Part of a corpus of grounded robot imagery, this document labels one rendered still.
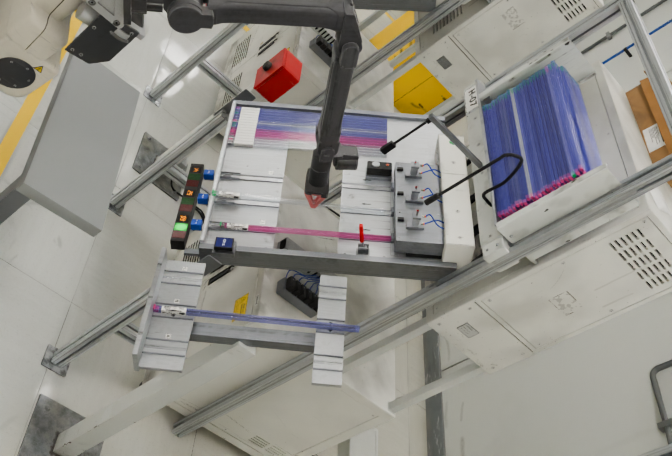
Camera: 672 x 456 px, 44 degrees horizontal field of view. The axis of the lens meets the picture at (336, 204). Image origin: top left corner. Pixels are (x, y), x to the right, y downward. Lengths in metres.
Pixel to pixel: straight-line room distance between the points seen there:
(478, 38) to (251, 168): 1.36
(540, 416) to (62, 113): 2.44
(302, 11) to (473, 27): 1.72
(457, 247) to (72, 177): 1.05
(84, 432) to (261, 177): 0.90
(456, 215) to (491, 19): 1.34
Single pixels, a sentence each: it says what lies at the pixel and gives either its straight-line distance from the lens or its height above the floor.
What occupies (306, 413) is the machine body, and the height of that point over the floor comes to 0.40.
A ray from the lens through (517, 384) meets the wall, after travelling 4.03.
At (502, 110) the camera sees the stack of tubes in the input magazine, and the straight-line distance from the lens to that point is 2.56.
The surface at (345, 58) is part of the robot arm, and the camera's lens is 1.97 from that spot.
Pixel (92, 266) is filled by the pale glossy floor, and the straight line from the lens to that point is 3.08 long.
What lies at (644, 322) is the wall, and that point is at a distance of 3.84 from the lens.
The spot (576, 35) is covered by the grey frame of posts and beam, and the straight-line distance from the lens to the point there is 2.73.
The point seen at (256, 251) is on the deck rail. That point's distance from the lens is 2.30.
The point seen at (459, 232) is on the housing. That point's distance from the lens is 2.32.
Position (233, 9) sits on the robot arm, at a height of 1.31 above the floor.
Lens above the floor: 2.15
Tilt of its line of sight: 29 degrees down
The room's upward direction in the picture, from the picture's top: 57 degrees clockwise
